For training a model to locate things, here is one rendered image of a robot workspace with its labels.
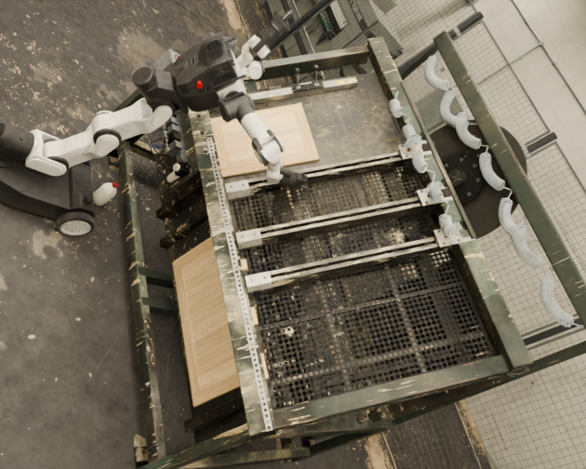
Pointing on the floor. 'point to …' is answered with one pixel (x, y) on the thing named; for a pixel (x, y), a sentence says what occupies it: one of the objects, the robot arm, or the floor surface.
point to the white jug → (105, 193)
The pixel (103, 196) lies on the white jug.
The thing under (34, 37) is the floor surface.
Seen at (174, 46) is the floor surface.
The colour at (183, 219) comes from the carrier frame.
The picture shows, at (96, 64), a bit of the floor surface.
